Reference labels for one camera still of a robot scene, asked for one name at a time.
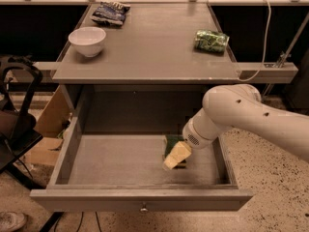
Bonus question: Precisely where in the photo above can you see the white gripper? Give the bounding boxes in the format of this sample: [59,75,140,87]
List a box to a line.
[162,108,226,170]

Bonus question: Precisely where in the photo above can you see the green and yellow sponge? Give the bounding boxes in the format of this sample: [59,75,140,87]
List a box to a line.
[163,134,186,168]

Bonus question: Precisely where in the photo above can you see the green soda can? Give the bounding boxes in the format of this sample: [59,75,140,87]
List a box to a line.
[194,30,229,53]

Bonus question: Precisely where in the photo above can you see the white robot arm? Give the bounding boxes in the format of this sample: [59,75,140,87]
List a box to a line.
[163,84,309,170]

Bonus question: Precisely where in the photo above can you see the open grey top drawer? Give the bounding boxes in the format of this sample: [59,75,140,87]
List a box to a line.
[31,114,253,212]

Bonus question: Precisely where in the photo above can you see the grey cabinet with top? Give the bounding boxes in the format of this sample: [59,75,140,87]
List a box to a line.
[53,3,238,125]

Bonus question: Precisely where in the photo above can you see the cardboard box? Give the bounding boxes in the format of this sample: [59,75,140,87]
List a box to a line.
[25,87,70,165]

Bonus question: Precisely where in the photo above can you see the white ceramic bowl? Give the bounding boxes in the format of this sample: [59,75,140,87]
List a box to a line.
[69,27,106,57]

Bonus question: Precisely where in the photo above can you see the blue chip bag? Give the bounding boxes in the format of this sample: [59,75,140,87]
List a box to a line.
[90,2,130,26]

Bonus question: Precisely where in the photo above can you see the shoe tip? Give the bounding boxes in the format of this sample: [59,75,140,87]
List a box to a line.
[0,212,27,232]

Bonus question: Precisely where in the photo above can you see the black floor cables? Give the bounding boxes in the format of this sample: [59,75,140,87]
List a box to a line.
[52,211,103,232]

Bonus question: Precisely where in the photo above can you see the white cable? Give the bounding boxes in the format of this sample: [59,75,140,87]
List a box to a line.
[237,0,272,83]

